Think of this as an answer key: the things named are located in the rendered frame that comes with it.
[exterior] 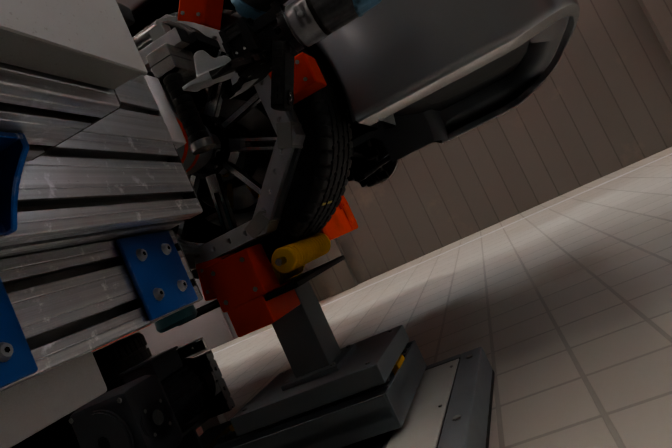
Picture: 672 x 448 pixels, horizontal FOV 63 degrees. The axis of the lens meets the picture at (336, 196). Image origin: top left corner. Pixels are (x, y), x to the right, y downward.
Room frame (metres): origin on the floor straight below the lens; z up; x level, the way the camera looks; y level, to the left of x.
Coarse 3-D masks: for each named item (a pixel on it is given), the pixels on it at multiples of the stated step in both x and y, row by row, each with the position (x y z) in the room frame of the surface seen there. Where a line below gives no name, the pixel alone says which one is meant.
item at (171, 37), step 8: (168, 32) 0.97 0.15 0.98; (176, 32) 0.97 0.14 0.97; (184, 32) 0.99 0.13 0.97; (160, 40) 0.98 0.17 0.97; (168, 40) 0.97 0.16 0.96; (176, 40) 0.97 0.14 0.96; (184, 40) 0.97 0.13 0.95; (144, 48) 0.99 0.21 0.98; (152, 48) 0.99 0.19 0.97; (144, 56) 0.99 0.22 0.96; (144, 64) 0.99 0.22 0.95
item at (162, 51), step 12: (168, 48) 0.95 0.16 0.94; (180, 48) 0.99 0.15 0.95; (156, 60) 0.95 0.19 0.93; (168, 60) 0.95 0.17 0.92; (180, 60) 0.97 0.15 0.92; (192, 60) 1.01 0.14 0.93; (156, 72) 0.96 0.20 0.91; (168, 72) 0.95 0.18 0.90; (180, 72) 0.97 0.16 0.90; (192, 72) 1.00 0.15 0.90
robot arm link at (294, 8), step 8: (296, 0) 0.86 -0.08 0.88; (304, 0) 0.85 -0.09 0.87; (288, 8) 0.86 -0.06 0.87; (296, 8) 0.85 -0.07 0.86; (304, 8) 0.85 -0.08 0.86; (288, 16) 0.85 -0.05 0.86; (296, 16) 0.85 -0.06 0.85; (304, 16) 0.85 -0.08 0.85; (312, 16) 0.92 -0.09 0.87; (288, 24) 0.86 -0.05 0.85; (296, 24) 0.85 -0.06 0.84; (304, 24) 0.85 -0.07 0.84; (312, 24) 0.85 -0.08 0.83; (296, 32) 0.86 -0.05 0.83; (304, 32) 0.86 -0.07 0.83; (312, 32) 0.86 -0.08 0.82; (320, 32) 0.87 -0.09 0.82; (304, 40) 0.87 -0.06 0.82; (312, 40) 0.88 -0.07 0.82
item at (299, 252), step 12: (300, 240) 1.28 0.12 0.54; (312, 240) 1.31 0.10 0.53; (324, 240) 1.37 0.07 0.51; (276, 252) 1.19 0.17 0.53; (288, 252) 1.18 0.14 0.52; (300, 252) 1.21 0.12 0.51; (312, 252) 1.28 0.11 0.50; (324, 252) 1.37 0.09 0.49; (276, 264) 1.16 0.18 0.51; (288, 264) 1.18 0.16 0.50; (300, 264) 1.22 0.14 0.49
